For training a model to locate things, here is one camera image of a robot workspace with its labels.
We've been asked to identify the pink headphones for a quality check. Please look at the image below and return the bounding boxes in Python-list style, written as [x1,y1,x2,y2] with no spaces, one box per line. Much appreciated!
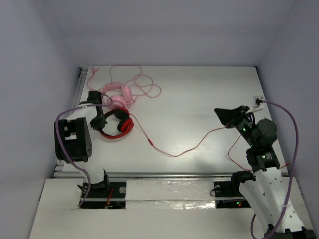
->
[99,83,137,110]

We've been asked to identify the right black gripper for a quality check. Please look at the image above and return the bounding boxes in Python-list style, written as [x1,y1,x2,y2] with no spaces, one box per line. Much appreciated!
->
[214,105,258,147]

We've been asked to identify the red headphone cable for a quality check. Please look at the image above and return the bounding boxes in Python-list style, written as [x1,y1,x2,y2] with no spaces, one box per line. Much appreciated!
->
[129,113,291,172]

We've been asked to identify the red black headphones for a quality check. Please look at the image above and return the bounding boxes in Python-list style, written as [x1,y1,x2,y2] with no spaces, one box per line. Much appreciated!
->
[99,108,135,139]

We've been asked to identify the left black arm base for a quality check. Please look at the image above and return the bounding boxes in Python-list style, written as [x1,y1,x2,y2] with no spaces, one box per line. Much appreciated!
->
[80,182,127,209]

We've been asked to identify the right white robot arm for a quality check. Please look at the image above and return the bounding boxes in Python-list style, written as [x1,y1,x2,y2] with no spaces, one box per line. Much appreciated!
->
[214,106,316,239]

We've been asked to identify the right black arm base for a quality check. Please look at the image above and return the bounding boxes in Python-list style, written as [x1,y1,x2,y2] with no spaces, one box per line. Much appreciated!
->
[209,171,256,209]

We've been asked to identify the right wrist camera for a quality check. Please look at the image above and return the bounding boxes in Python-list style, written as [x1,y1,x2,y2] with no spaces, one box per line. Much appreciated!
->
[253,96,264,110]

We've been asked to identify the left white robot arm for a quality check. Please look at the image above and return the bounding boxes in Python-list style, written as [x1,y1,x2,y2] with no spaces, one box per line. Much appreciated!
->
[54,91,111,196]

